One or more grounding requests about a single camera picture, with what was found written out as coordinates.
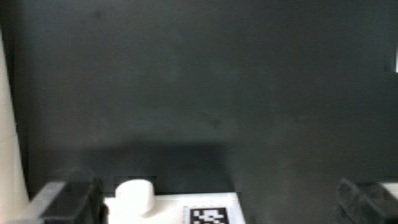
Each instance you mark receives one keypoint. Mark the white drawer box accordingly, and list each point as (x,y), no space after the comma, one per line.
(138,207)

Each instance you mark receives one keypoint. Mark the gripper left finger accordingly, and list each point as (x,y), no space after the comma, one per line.
(66,204)

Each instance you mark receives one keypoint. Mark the white workspace border frame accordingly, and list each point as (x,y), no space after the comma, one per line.
(13,189)

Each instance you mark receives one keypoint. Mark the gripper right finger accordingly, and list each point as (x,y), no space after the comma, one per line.
(367,202)

